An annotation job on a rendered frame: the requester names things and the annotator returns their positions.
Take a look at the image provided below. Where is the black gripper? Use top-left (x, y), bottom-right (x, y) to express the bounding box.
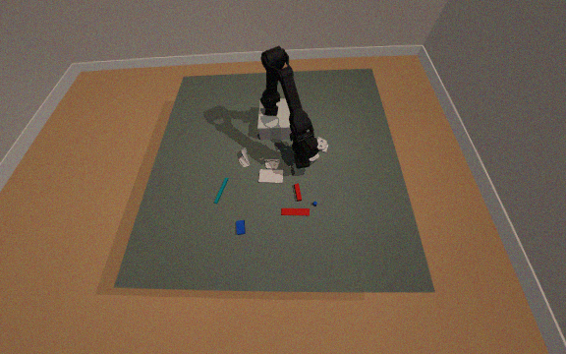
top-left (290, 133), bottom-right (311, 168)

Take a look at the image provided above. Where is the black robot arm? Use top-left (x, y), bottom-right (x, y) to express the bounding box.
top-left (260, 46), bottom-right (319, 158)

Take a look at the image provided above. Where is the red rectangular block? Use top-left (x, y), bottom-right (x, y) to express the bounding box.
top-left (295, 184), bottom-right (302, 202)

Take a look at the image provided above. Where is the red flat bar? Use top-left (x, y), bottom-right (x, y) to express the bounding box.
top-left (281, 208), bottom-right (310, 215)

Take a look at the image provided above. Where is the teal flat bar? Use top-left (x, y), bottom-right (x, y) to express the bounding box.
top-left (214, 177), bottom-right (228, 204)

